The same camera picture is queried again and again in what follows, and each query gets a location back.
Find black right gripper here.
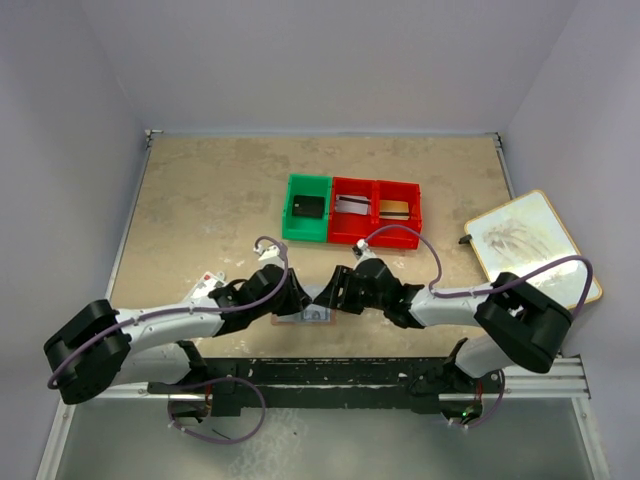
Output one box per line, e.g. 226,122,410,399
315,264,387,314

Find pink leather card holder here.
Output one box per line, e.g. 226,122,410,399
271,304,335,326

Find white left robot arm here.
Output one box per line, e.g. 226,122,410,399
44,265,312,405

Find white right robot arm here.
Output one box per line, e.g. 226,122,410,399
314,258,573,391

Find black VIP cards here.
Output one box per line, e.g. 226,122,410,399
292,195,325,219

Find silver magnetic stripe cards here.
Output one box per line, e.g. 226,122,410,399
334,195,371,216

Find gold magnetic stripe cards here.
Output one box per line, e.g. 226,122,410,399
379,199,411,220

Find green plastic bin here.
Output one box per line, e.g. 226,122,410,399
281,174,332,243

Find red plastic bin middle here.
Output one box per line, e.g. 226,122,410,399
327,177,379,244

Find red plastic bin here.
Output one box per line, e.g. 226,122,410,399
372,180,423,250
327,177,379,244

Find red plastic bin right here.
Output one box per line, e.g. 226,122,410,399
372,180,423,250

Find yellow framed whiteboard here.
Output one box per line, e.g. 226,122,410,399
464,190,587,309

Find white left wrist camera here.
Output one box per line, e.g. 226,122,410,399
254,245,284,268

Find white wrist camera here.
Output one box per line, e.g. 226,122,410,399
352,239,376,263
254,245,284,268

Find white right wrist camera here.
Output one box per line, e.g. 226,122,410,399
352,239,376,263

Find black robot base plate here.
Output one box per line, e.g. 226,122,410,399
148,357,504,419

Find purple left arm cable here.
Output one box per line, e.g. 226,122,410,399
47,235,290,445

